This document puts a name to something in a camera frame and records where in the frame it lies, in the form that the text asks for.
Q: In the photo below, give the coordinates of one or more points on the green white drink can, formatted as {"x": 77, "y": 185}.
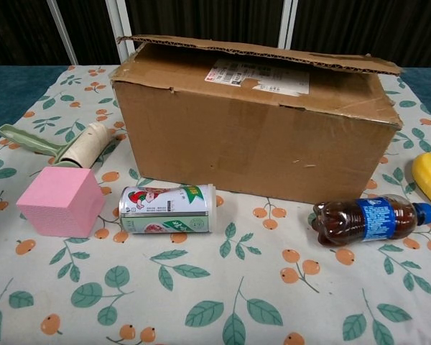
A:
{"x": 165, "y": 208}

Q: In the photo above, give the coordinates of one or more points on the teal table cover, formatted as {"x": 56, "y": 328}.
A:
{"x": 14, "y": 93}

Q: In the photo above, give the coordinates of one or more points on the wide white frame post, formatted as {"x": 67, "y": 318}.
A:
{"x": 121, "y": 21}

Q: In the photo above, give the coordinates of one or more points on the white double frame post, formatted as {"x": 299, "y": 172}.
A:
{"x": 287, "y": 21}

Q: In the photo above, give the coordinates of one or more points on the brown cardboard box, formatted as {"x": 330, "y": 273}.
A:
{"x": 255, "y": 143}

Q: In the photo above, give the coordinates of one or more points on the yellow banana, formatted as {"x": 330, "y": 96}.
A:
{"x": 427, "y": 176}

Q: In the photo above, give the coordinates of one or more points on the thin slanted white frame post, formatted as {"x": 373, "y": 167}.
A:
{"x": 61, "y": 32}

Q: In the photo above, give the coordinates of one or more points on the pink foam cube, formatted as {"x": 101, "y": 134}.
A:
{"x": 61, "y": 201}

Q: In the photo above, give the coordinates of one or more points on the cola bottle blue label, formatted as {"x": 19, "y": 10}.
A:
{"x": 373, "y": 219}

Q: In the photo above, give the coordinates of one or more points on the floral leaf print tablecloth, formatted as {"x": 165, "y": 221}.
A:
{"x": 215, "y": 287}

